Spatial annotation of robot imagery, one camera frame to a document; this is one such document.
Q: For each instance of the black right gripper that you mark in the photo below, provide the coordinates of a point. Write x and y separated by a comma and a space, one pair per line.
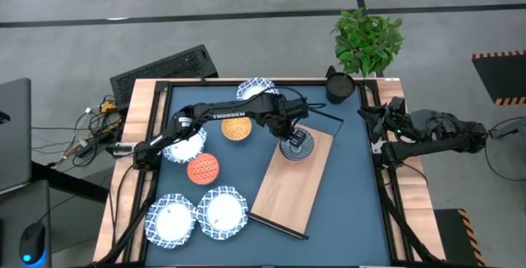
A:
394, 120

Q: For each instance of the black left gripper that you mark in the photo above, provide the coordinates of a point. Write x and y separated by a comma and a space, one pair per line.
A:
287, 116

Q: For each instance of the blue-striped-inside red-outside ceramic bowl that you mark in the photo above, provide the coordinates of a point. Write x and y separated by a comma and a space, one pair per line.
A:
302, 153

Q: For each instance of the blue white paper bowl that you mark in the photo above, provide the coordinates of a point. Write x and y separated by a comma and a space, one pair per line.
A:
171, 221
185, 151
250, 87
223, 212

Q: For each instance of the orange-inside blue-outside ceramic bowl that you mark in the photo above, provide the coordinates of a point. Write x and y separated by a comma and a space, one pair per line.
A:
236, 130

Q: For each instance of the red-orange dotted ceramic bowl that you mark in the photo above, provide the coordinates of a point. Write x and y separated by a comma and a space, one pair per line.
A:
203, 169

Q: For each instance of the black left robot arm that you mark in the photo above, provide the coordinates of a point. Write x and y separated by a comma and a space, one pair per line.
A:
230, 112

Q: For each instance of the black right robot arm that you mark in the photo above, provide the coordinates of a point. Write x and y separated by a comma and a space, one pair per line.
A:
431, 149

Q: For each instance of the black cup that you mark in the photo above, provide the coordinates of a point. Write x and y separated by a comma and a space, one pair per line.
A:
340, 87

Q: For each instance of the green leafy plant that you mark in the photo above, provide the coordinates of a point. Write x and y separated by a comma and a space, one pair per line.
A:
367, 42

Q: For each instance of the blue table mat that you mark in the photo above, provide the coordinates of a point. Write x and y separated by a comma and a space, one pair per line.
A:
349, 218

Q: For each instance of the black perforated panel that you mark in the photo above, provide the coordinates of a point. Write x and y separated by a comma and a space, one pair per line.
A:
164, 72

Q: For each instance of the black hazard-striped floor mat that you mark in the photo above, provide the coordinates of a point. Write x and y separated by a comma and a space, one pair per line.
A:
503, 77
454, 239

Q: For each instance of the yellow connector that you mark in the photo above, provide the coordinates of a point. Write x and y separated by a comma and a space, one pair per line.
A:
109, 107

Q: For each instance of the black power strip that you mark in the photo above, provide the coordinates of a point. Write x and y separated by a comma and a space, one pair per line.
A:
94, 144

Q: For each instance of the black desk leg bar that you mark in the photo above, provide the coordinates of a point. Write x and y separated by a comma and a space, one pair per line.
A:
70, 183

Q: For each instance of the grey laptop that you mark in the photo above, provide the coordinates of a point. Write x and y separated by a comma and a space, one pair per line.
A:
14, 136

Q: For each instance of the black computer mouse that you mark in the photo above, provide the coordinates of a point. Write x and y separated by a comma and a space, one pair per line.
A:
33, 239

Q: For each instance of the grey side desk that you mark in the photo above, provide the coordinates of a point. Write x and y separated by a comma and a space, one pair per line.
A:
12, 210

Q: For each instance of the wooden shelf with black frame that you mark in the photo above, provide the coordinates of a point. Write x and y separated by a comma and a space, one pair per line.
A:
287, 194

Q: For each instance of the black metal table frame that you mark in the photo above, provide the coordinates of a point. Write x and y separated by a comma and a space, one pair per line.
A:
213, 83

